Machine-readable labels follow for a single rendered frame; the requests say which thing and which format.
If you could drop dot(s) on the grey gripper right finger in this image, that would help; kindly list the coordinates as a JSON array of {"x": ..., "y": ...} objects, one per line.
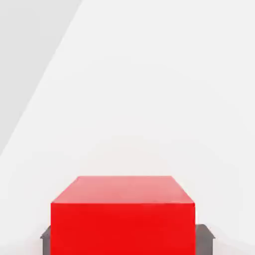
[{"x": 203, "y": 242}]

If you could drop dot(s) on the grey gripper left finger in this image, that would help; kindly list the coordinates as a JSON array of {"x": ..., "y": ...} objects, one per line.
[{"x": 46, "y": 244}]

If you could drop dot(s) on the small red cube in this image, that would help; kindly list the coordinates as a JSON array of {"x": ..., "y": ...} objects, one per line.
[{"x": 122, "y": 223}]

